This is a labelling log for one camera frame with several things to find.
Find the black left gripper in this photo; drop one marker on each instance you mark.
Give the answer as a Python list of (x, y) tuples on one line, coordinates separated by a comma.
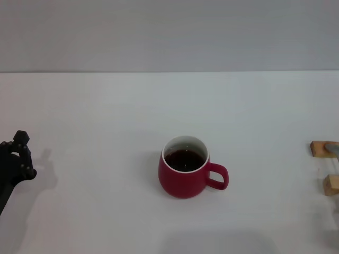
[(8, 172)]

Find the long wooden block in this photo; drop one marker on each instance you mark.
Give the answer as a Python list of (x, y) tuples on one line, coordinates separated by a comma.
[(319, 149)]

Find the dark coffee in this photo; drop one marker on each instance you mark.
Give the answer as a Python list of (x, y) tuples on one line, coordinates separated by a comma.
[(184, 160)]

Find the red ceramic mug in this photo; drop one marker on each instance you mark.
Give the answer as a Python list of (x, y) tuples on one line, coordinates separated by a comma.
[(182, 183)]

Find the short wooden block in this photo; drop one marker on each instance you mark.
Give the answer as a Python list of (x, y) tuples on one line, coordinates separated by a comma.
[(331, 185)]

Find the pink spoon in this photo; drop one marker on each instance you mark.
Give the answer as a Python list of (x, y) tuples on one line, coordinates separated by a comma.
[(334, 148)]

